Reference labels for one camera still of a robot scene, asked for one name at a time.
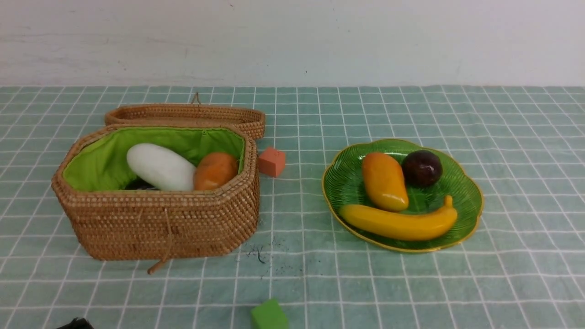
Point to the woven rattan basket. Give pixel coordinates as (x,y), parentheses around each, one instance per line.
(162,225)

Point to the dark purple plastic mangosteen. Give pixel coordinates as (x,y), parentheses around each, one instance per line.
(422,169)

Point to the yellow plastic banana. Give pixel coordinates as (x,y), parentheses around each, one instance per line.
(404,227)

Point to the purple plastic eggplant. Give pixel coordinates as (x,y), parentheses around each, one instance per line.
(139,184)

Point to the orange yellow plastic mango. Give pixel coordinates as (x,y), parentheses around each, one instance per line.
(384,182)

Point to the green fabric basket liner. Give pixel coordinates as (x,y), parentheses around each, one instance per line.
(102,165)

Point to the orange foam cube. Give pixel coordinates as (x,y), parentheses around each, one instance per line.
(272,162)

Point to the green checked tablecloth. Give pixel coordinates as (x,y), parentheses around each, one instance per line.
(522,269)

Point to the white plastic radish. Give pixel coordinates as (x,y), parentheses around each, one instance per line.
(161,167)

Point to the orange brown plastic potato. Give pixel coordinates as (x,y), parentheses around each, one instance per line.
(214,171)

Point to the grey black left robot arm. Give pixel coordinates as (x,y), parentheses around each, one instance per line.
(77,323)

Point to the green foam cube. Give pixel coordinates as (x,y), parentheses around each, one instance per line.
(269,315)

